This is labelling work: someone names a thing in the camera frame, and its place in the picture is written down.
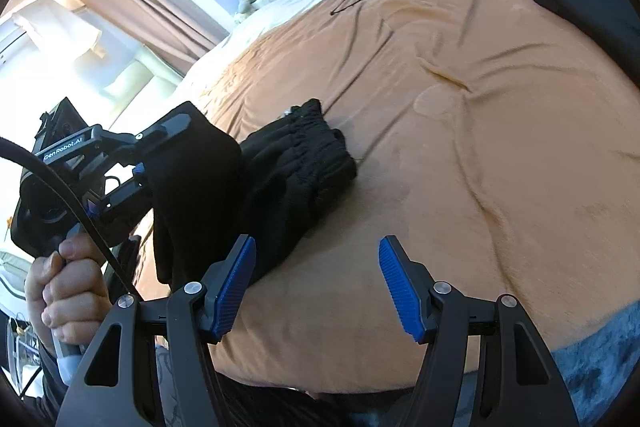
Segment person's left hand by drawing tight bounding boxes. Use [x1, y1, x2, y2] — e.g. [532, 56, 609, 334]
[24, 232, 114, 349]

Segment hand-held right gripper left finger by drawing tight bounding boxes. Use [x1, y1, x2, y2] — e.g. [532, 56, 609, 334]
[62, 234, 258, 427]

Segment black pants with bear print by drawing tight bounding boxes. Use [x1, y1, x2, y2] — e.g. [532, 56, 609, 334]
[147, 98, 359, 288]

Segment person's left leg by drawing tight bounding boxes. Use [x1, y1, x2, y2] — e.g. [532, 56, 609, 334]
[155, 337, 221, 427]

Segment hanging white garment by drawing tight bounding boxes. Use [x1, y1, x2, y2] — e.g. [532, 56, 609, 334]
[10, 4, 109, 58]

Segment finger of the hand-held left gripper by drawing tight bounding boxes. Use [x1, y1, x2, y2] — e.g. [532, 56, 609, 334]
[97, 113, 194, 158]
[85, 162, 154, 233]

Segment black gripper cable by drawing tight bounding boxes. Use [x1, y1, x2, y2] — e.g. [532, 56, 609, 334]
[0, 136, 141, 301]

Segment cream padded headboard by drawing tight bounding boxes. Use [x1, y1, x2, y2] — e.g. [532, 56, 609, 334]
[97, 47, 184, 130]

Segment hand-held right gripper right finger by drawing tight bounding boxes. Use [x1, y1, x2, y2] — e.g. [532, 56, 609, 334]
[378, 234, 581, 427]

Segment pink curtain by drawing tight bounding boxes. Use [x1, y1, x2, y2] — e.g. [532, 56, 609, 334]
[60, 0, 241, 78]

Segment orange blanket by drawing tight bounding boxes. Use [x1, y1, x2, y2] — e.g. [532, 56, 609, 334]
[135, 0, 640, 401]

